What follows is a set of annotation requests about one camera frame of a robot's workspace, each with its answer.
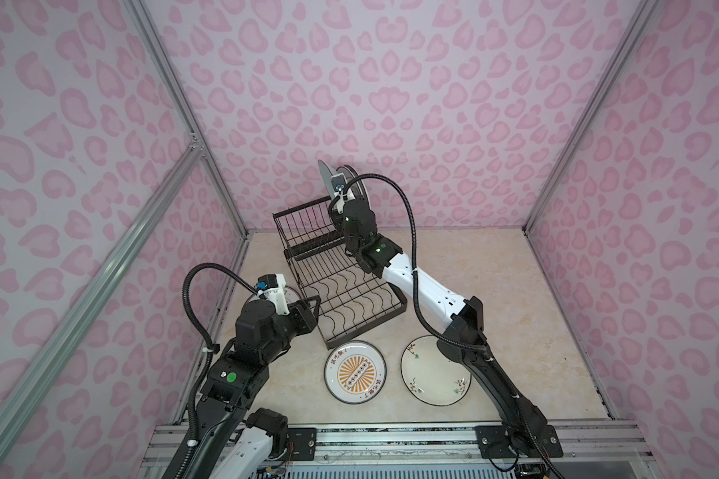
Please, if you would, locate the white plate quatrefoil emblem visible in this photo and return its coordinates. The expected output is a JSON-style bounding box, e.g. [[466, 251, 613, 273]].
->
[[337, 165, 363, 199]]

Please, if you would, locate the light blue flower plate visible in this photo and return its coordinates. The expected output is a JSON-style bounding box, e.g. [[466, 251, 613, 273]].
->
[[318, 160, 335, 196]]

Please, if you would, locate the cream floral rim plate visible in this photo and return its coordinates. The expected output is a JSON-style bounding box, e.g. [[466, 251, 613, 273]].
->
[[401, 335, 471, 407]]

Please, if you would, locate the dark green rim plate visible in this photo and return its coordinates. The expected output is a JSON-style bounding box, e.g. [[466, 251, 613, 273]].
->
[[352, 180, 371, 205]]

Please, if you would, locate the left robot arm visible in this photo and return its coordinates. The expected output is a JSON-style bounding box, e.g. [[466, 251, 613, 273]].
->
[[163, 297, 321, 478]]

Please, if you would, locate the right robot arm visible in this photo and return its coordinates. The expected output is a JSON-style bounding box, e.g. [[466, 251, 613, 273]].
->
[[329, 196, 563, 466]]

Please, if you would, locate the orange sunburst plate left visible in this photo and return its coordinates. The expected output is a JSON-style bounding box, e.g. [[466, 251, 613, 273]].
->
[[246, 285, 302, 313]]

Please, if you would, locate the orange sunburst plate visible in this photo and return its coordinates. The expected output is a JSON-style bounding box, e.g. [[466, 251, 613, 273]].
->
[[324, 340, 387, 404], [246, 285, 302, 313]]

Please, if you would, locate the orange sunburst plate centre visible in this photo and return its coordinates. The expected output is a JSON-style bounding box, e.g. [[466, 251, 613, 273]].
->
[[324, 340, 387, 404]]

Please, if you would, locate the black wire dish rack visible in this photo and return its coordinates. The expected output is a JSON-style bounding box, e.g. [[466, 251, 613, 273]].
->
[[273, 197, 407, 349]]

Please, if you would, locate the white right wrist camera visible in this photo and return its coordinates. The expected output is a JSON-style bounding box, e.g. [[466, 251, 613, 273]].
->
[[328, 173, 348, 200]]

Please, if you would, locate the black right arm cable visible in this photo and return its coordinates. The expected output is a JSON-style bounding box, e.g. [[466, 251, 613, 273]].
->
[[328, 172, 567, 479]]

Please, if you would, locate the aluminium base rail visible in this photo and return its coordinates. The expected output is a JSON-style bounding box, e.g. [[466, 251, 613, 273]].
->
[[134, 418, 666, 479]]

